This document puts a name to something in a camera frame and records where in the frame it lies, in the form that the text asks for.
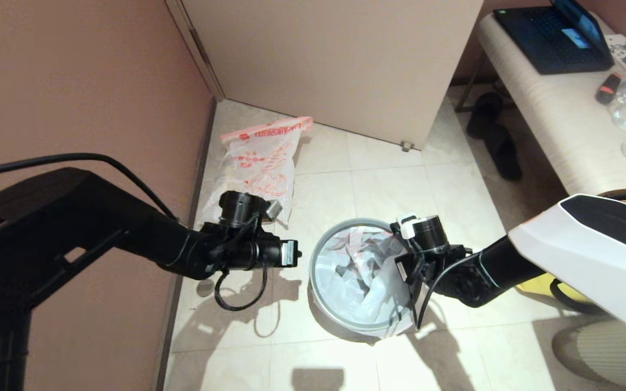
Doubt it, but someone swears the beige door frame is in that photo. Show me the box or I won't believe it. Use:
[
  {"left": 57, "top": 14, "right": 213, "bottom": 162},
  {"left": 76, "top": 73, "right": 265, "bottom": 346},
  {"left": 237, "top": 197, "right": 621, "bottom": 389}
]
[{"left": 165, "top": 0, "right": 226, "bottom": 102}]

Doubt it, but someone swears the grey bin ring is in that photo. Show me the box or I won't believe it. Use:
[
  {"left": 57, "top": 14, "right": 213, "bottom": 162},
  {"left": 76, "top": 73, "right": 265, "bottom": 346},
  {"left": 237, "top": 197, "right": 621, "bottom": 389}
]
[{"left": 310, "top": 218, "right": 420, "bottom": 333}]

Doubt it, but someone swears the beige door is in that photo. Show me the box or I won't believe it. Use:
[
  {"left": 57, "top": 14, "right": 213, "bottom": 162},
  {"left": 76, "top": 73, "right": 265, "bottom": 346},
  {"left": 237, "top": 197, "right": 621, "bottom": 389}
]
[{"left": 181, "top": 0, "right": 483, "bottom": 148}]

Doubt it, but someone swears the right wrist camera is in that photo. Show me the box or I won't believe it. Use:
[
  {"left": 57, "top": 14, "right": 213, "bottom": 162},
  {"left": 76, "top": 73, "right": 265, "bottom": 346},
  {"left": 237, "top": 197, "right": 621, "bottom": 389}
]
[{"left": 391, "top": 213, "right": 418, "bottom": 234}]

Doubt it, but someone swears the clear pink-edged new trash bag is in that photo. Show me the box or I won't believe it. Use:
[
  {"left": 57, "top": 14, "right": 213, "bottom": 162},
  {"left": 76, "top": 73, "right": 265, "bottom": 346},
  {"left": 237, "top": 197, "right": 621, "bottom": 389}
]
[{"left": 314, "top": 224, "right": 422, "bottom": 340}]

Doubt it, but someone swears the black slipper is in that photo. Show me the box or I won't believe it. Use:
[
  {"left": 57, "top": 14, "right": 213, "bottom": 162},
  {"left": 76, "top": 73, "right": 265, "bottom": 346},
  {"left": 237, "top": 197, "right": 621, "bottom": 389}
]
[
  {"left": 483, "top": 124, "right": 523, "bottom": 182},
  {"left": 466, "top": 91, "right": 505, "bottom": 139}
]

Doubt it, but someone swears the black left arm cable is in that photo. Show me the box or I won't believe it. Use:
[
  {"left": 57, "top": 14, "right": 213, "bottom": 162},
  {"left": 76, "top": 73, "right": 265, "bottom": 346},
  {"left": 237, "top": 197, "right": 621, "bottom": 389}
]
[{"left": 0, "top": 153, "right": 269, "bottom": 312}]

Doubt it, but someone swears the blue and white booklet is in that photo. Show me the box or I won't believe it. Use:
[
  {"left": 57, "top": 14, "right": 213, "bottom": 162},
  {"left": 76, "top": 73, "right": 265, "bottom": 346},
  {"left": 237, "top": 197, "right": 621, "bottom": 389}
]
[{"left": 605, "top": 34, "right": 626, "bottom": 70}]

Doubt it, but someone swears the black laptop blue screen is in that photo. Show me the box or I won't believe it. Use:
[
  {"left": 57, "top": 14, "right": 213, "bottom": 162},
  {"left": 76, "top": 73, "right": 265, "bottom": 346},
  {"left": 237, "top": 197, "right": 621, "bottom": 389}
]
[{"left": 493, "top": 0, "right": 615, "bottom": 75}]

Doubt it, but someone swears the white wood-grain table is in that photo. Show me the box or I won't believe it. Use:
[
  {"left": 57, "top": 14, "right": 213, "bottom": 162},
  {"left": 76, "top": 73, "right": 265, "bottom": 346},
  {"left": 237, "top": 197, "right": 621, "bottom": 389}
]
[{"left": 454, "top": 10, "right": 626, "bottom": 196}]

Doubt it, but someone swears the cream ribbed pedestal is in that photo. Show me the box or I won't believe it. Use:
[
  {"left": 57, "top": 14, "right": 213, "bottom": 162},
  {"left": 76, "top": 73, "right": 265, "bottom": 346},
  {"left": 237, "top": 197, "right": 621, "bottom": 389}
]
[{"left": 553, "top": 320, "right": 626, "bottom": 391}]

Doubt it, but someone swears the yellow fabric tote bag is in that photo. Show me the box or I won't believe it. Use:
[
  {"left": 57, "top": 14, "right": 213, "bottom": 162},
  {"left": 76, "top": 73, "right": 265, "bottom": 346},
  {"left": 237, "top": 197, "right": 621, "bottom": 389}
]
[{"left": 517, "top": 198, "right": 626, "bottom": 304}]

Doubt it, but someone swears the white red-printed used trash bag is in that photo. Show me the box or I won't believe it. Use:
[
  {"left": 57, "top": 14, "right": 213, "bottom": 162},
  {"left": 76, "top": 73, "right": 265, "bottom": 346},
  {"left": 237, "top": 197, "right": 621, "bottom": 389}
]
[{"left": 199, "top": 116, "right": 314, "bottom": 226}]

